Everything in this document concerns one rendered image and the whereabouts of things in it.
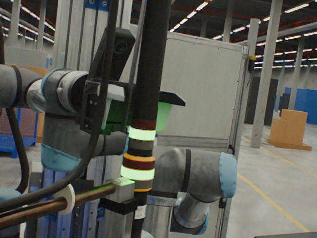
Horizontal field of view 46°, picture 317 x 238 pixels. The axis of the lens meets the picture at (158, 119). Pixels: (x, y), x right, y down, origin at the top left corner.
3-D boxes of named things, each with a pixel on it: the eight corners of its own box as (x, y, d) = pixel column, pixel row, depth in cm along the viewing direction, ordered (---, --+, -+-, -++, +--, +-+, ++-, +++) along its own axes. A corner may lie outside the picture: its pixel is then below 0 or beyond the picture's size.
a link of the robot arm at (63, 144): (100, 169, 77) (107, 116, 75) (51, 175, 69) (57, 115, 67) (79, 160, 82) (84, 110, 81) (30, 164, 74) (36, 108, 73)
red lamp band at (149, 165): (142, 172, 48) (144, 162, 47) (115, 164, 50) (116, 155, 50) (160, 167, 51) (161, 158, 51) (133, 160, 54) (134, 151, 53)
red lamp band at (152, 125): (146, 131, 48) (147, 121, 48) (125, 126, 49) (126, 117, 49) (160, 129, 51) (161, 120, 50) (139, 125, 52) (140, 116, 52)
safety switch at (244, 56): (241, 86, 268) (246, 53, 266) (237, 86, 272) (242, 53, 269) (251, 87, 272) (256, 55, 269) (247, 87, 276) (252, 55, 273)
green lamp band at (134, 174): (141, 182, 48) (142, 172, 48) (114, 173, 50) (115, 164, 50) (159, 176, 51) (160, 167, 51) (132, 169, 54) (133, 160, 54)
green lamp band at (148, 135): (145, 141, 48) (146, 131, 48) (124, 136, 50) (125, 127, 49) (158, 139, 51) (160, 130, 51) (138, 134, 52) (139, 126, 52)
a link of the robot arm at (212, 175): (165, 203, 145) (186, 140, 98) (203, 208, 146) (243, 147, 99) (162, 234, 139) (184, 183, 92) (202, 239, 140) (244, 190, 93)
